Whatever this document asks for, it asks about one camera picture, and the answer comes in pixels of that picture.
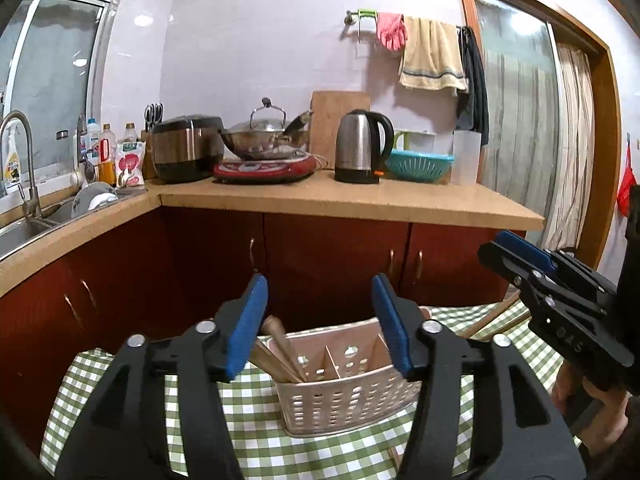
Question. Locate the steel wok lid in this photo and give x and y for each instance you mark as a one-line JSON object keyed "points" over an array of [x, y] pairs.
{"points": [[262, 122]]}

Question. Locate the pink perforated utensil holder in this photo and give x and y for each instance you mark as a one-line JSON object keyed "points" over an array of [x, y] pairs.
{"points": [[345, 400]]}

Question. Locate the red plastic bag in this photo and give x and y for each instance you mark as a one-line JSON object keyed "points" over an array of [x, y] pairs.
{"points": [[627, 185]]}

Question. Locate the metal towel rail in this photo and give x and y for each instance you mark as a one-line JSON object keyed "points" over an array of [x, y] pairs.
{"points": [[352, 15]]}

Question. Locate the beige striped towel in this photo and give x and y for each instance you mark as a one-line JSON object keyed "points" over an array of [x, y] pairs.
{"points": [[432, 55]]}

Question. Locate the dark hanging cloth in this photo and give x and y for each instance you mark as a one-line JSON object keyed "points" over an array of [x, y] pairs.
{"points": [[474, 85]]}

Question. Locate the teal plastic colander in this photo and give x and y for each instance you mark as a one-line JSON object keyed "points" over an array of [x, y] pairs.
{"points": [[420, 164]]}

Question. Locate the steel wok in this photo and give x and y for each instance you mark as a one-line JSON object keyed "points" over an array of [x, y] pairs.
{"points": [[265, 147]]}

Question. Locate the red induction cooker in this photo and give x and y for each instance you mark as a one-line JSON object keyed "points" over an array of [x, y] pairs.
{"points": [[265, 169]]}

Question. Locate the wooden cutting board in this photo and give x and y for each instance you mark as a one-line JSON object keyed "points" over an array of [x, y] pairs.
{"points": [[330, 110]]}

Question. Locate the white bottle blue cap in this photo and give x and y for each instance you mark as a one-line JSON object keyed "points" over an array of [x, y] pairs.
{"points": [[92, 137]]}

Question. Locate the pink rubber gloves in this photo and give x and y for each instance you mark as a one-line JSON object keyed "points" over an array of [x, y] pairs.
{"points": [[391, 32]]}

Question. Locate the steel kitchen sink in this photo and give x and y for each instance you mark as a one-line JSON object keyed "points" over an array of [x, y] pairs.
{"points": [[25, 232]]}

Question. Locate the striped curtain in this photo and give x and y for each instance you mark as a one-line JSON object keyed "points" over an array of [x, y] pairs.
{"points": [[570, 150]]}

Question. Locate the washed bowls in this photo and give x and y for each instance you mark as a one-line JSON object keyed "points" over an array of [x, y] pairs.
{"points": [[95, 197]]}

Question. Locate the red white pouch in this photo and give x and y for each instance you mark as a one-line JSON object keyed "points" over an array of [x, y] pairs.
{"points": [[130, 165]]}

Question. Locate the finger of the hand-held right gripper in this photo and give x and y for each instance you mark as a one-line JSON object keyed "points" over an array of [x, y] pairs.
{"points": [[520, 277], [525, 250]]}

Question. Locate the steel electric kettle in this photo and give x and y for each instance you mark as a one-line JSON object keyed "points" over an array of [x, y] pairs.
{"points": [[355, 145]]}

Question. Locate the glass door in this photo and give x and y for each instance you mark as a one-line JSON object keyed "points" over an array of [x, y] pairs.
{"points": [[515, 110]]}

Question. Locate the cooking oil bottle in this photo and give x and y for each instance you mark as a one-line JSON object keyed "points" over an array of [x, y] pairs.
{"points": [[106, 160]]}

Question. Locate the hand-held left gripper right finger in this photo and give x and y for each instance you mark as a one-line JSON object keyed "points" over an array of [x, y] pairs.
{"points": [[392, 325]]}

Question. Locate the aluminium frame window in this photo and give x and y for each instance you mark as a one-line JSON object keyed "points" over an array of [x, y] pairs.
{"points": [[60, 85]]}

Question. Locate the person's right forearm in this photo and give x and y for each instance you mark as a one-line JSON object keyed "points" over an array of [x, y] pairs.
{"points": [[620, 455]]}

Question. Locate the wooden kitchen countertop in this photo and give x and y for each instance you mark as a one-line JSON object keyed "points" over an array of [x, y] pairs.
{"points": [[350, 197]]}

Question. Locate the green checked tablecloth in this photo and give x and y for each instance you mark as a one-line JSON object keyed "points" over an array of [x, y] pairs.
{"points": [[280, 450]]}

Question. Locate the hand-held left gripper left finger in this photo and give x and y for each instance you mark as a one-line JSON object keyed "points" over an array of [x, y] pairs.
{"points": [[247, 325]]}

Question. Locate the red kitchen cabinet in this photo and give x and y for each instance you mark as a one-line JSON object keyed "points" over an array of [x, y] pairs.
{"points": [[325, 255]]}

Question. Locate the white green pot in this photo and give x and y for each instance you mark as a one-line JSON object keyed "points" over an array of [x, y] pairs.
{"points": [[417, 137]]}

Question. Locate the black steel rice cooker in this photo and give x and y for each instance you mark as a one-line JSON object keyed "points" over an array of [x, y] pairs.
{"points": [[185, 150]]}

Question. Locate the white spray bottle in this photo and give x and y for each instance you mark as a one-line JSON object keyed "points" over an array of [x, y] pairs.
{"points": [[11, 160]]}

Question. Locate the steel kitchen faucet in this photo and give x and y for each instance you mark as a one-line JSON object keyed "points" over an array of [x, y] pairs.
{"points": [[31, 195]]}

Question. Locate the clear capped bottle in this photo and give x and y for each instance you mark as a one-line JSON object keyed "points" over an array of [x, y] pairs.
{"points": [[130, 132]]}

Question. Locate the person's right hand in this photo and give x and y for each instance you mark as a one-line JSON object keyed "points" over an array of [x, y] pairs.
{"points": [[600, 415]]}

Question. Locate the translucent plastic container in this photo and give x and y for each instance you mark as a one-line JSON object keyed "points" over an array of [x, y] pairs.
{"points": [[466, 160]]}

